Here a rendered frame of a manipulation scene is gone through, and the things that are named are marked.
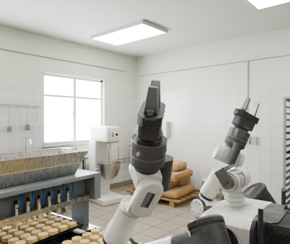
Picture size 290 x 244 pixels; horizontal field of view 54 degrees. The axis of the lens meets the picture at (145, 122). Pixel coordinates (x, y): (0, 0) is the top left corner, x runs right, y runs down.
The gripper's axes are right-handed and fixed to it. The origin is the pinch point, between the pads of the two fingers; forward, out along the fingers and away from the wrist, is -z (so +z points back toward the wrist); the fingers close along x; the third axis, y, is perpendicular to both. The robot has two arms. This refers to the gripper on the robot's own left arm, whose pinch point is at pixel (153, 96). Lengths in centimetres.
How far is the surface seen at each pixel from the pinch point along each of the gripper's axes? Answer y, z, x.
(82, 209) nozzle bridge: -45, 105, 74
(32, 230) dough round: -61, 97, 43
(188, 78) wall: 23, 123, 515
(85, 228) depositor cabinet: -40, 111, 65
